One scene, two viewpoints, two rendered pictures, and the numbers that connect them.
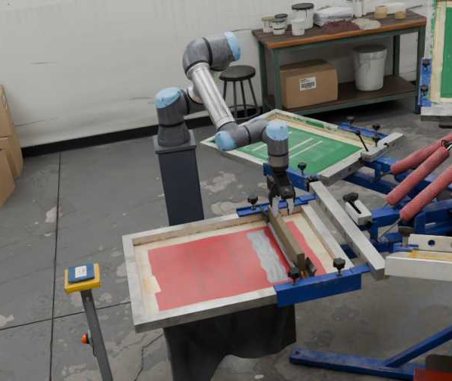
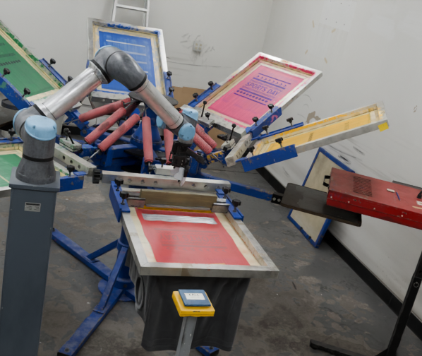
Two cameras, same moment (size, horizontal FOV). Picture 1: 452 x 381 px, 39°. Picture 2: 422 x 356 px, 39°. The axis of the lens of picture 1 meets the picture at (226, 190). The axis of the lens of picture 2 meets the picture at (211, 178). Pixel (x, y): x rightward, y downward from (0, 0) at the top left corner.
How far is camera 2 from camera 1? 3.46 m
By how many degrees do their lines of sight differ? 91
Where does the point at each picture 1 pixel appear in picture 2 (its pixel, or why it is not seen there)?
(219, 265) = (191, 236)
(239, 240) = (154, 224)
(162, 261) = (180, 258)
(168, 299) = (236, 261)
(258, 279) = (212, 227)
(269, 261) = (192, 219)
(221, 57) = not seen: hidden behind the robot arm
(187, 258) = (176, 247)
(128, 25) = not seen: outside the picture
